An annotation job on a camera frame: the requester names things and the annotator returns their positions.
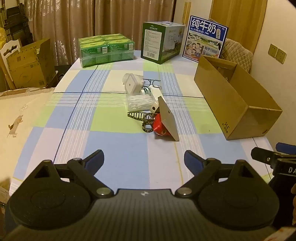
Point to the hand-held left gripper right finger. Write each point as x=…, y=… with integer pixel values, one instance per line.
x=193, y=160

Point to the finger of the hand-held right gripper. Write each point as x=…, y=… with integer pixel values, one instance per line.
x=286, y=147
x=261, y=154

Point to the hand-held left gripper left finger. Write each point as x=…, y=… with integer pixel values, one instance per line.
x=93, y=160

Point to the clear floss pick box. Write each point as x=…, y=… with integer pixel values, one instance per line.
x=138, y=102

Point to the small white green-label bottle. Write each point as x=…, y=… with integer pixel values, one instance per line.
x=146, y=91

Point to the white square night light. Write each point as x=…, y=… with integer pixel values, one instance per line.
x=131, y=84

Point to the blue green checked tablecloth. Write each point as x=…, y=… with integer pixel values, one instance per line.
x=115, y=143

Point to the red round toy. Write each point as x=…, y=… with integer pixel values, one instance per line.
x=159, y=126

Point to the grey cardboard sheet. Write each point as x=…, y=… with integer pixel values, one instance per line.
x=167, y=118

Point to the beige embroidered cloth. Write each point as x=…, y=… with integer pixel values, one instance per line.
x=20, y=129

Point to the clear plastic case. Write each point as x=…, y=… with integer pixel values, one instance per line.
x=126, y=77

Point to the quilted beige chair back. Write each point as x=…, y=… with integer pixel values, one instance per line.
x=238, y=55

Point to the green tissue box pack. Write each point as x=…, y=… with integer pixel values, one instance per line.
x=104, y=49

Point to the printed brown cardboard box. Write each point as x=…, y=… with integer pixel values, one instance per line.
x=27, y=67

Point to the blue illustrated milk carton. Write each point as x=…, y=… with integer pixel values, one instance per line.
x=203, y=39

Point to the green white carton box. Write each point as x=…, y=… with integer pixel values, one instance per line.
x=151, y=44

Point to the golden curtain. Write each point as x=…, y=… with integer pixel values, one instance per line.
x=238, y=20

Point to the white carved chair back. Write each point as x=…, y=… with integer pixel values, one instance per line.
x=9, y=46

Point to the brown patterned curtain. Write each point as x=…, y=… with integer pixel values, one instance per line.
x=81, y=18

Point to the yellow plastic bag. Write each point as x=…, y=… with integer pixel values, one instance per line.
x=2, y=37

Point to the gold wall socket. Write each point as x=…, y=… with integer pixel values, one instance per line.
x=272, y=49
x=281, y=56

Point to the wooden wall strip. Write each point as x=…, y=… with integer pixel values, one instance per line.
x=187, y=14

